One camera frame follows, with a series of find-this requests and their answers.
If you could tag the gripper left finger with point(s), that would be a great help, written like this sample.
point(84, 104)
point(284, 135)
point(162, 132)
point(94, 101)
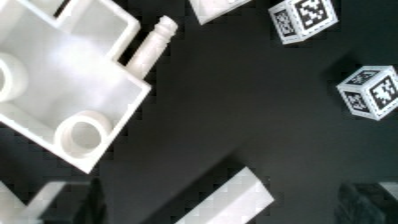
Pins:
point(68, 203)

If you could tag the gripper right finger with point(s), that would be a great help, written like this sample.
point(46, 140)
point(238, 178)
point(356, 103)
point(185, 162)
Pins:
point(366, 203)

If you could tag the white chair seat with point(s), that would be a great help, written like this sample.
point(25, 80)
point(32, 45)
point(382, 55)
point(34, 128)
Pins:
point(69, 93)

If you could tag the white chair leg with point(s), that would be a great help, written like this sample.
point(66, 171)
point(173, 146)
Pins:
point(151, 47)
point(212, 8)

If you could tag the tagged white cube right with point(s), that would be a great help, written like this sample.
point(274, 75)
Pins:
point(368, 90)

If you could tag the tagged white cube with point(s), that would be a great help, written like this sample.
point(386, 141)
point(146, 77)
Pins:
point(302, 17)
point(368, 90)

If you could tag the tagged white cube left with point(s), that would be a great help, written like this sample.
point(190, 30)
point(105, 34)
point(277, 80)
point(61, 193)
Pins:
point(302, 17)

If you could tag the white front fence rail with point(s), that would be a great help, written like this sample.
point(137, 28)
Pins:
point(235, 203)

